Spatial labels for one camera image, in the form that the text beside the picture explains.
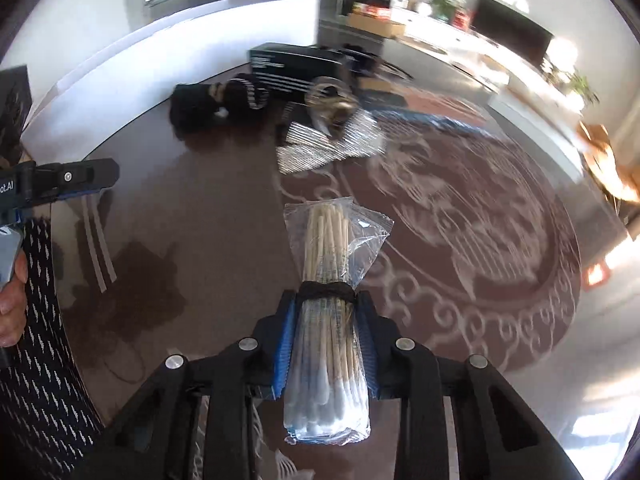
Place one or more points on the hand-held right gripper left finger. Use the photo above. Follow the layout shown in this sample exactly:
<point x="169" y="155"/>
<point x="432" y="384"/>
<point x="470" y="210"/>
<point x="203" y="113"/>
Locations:
<point x="282" y="352"/>

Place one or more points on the white board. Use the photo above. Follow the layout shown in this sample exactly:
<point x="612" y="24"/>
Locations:
<point x="175" y="45"/>

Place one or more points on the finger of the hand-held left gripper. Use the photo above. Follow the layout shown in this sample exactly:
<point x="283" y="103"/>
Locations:
<point x="75" y="175"/>

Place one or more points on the beige lounge chair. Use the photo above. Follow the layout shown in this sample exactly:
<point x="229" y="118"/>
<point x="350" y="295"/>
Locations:
<point x="602" y="160"/>

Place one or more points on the red gift box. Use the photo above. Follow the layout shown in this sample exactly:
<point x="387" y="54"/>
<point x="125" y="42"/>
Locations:
<point x="461" y="17"/>

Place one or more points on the cotton swab pack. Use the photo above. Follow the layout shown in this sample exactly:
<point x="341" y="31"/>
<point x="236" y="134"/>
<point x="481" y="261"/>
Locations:
<point x="325" y="340"/>

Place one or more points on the green potted plant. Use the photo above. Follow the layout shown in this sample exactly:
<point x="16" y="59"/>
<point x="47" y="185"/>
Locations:
<point x="442" y="7"/>

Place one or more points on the black cardboard box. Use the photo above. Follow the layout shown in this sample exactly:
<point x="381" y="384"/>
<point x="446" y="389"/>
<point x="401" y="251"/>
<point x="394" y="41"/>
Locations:
<point x="295" y="67"/>

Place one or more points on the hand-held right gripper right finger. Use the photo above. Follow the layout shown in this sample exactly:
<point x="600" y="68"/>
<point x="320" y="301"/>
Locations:
<point x="367" y="360"/>

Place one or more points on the white television cabinet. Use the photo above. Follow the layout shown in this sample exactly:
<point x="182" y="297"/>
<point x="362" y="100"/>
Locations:
<point x="470" y="47"/>

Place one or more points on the black cloth pouch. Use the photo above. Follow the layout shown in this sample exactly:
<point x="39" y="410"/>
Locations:
<point x="205" y="102"/>

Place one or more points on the large potted plant white pot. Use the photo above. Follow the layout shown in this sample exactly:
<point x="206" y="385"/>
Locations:
<point x="582" y="87"/>

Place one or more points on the brown cardboard box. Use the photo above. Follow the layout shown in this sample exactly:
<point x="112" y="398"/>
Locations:
<point x="375" y="25"/>

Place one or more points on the person's left hand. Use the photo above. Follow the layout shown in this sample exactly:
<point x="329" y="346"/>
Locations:
<point x="9" y="310"/>

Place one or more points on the white flat box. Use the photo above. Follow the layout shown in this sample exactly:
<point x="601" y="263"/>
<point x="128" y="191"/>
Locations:
<point x="540" y="125"/>

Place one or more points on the person's dark dotted clothing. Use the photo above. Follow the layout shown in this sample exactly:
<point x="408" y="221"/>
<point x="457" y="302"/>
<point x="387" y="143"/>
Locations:
<point x="40" y="385"/>

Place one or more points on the clear packaged black comb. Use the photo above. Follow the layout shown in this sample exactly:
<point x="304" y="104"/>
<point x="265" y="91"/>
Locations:
<point x="320" y="147"/>

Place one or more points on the black television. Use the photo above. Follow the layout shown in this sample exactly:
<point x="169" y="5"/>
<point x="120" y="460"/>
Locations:
<point x="510" y="27"/>

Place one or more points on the red yellow snack box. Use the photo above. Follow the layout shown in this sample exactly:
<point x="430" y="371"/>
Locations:
<point x="370" y="9"/>

